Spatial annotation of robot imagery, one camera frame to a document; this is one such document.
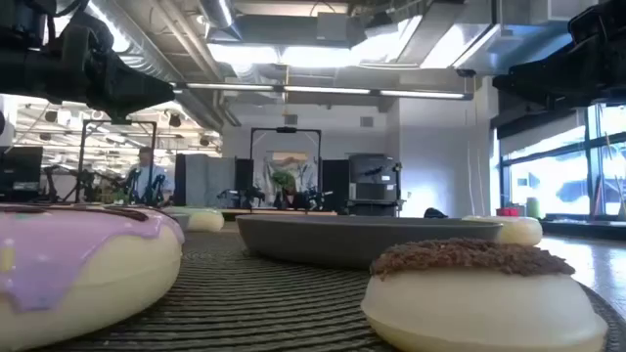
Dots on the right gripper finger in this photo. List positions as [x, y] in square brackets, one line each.
[533, 83]

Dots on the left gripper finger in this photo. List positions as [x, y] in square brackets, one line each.
[132, 90]

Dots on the large white sprinkled donut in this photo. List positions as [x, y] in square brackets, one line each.
[521, 232]

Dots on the large mint iced donut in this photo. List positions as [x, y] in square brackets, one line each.
[205, 222]

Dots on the large pink iced donut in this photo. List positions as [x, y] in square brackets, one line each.
[73, 274]

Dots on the small dark chocolate donut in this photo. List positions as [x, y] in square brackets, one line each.
[479, 303]

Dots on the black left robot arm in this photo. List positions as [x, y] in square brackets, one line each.
[24, 73]

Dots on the window roller blind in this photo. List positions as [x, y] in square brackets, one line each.
[538, 134]

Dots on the person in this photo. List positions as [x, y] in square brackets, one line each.
[149, 181]

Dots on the large window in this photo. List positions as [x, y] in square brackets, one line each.
[548, 181]

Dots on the round silver ceiling pipe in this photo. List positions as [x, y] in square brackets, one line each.
[217, 12]

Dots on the grey partition panel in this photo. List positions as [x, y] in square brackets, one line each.
[208, 178]

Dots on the green cylinder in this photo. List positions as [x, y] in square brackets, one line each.
[533, 207]

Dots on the black monitor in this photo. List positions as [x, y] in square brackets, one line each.
[19, 168]

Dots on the red object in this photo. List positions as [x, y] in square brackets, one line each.
[508, 212]

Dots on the black rounded object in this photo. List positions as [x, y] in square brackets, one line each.
[434, 213]

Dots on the green plant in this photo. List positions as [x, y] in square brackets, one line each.
[283, 180]

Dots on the black cabinet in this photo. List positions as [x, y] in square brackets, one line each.
[374, 195]

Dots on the long ceiling tube light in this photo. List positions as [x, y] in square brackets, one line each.
[327, 90]

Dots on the grey ceiling vent box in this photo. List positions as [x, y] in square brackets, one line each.
[335, 27]

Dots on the black panel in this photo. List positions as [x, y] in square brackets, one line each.
[335, 186]

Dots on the round dark woven placemat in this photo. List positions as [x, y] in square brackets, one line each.
[244, 303]

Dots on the dark grey plate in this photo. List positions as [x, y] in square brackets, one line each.
[342, 239]

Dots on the silver ventilation duct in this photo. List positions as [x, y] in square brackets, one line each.
[147, 54]

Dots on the black metal station frame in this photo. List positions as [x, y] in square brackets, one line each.
[286, 130]
[154, 134]

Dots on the grey wall vent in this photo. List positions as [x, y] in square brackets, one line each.
[291, 119]
[367, 121]

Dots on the wall mural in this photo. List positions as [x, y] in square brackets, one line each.
[303, 168]

